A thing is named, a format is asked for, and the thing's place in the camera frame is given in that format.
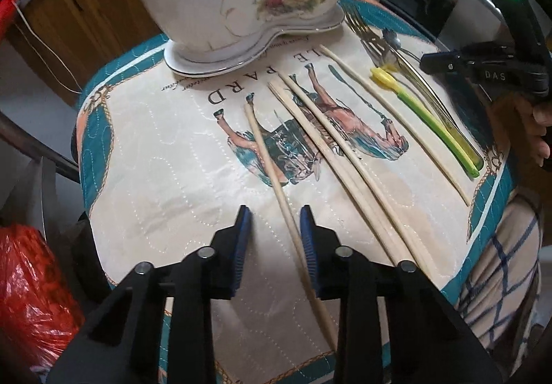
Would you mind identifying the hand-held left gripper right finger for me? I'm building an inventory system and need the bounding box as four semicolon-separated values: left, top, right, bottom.
299;205;507;384

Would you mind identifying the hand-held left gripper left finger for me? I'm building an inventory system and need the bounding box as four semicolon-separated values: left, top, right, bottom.
45;205;253;384

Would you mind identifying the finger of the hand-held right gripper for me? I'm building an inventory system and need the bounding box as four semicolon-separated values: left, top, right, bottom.
451;44;516;61
419;50;475;77

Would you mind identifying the wooden chopstick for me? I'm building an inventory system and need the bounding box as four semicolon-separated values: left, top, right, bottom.
244;103;338;354
278;72;417;268
267;81;404;268
330;57;472;208
287;73;428;272

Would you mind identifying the yellow plastic tulip spoon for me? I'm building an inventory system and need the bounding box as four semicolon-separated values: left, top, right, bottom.
382;59;484;167

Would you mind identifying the green-handled plastic tulip spoon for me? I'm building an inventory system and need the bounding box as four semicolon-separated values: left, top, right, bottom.
371;67;480;178

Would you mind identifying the metal spoon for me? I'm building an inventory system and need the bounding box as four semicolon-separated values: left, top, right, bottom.
382;31;469;139

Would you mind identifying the metal fork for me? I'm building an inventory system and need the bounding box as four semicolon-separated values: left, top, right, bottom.
343;5;432;109
360;28;471;143

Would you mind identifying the person's right hand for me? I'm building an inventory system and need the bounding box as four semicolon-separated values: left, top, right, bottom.
487;93;552;173

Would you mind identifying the printed quilted placemat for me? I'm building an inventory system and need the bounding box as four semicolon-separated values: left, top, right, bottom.
75;0;518;384

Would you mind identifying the white ceramic saucer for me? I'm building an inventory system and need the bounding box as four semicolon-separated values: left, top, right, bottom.
164;7;346;77

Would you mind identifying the person's plaid clothing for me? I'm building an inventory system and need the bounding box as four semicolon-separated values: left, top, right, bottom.
457;190;545;367

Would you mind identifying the wooden kitchen cabinet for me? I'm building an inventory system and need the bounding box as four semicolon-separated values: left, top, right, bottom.
4;0;162;107

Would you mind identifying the hanging red plastic bag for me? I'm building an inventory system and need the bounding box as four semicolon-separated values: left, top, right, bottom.
0;0;19;40

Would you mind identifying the white cable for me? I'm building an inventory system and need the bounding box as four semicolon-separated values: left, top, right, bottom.
15;0;82;94

